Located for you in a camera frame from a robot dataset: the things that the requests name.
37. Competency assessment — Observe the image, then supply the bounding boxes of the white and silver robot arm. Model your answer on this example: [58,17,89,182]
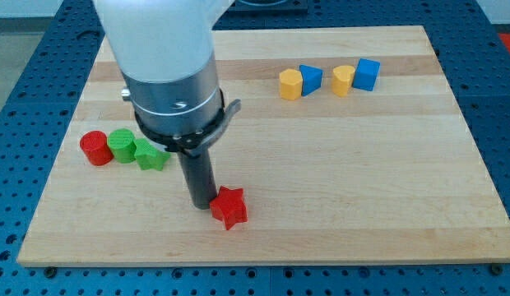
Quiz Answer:
[94,0,241,157]

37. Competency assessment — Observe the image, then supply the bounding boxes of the blue cube block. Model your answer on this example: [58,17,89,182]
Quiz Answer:
[352,58,381,91]

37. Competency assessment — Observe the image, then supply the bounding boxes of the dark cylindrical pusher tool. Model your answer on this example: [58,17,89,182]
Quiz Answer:
[178,150,217,210]

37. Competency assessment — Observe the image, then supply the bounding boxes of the red star block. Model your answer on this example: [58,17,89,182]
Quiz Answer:
[209,186,248,230]

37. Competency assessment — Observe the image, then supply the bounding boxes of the yellow hexagon block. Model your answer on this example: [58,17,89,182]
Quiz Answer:
[279,69,303,100]

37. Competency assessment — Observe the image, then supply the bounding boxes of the blue triangular block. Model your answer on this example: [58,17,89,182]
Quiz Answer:
[299,64,323,96]

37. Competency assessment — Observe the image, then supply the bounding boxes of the wooden board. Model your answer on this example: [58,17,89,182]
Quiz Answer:
[17,25,510,267]

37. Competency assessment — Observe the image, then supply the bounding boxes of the green star block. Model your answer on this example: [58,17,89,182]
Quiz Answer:
[133,138,170,171]

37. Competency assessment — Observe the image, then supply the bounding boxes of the yellow heart block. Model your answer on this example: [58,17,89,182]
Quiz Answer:
[331,65,355,97]

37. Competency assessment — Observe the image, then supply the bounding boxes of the green cylinder block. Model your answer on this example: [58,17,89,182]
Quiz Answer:
[107,128,136,164]

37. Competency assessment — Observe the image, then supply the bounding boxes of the red cylinder block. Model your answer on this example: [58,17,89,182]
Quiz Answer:
[79,130,114,166]

